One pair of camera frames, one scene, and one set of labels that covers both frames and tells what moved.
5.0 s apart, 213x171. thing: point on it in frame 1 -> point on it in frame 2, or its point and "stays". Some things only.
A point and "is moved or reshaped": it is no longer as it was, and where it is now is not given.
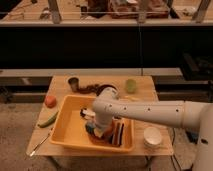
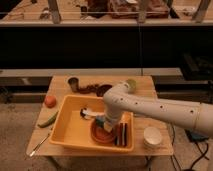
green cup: [131, 86] stays
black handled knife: [86, 113] stays
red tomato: [50, 101] stays
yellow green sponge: [90, 128] is moved or reshaped
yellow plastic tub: [68, 128] stays
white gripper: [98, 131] -> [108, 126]
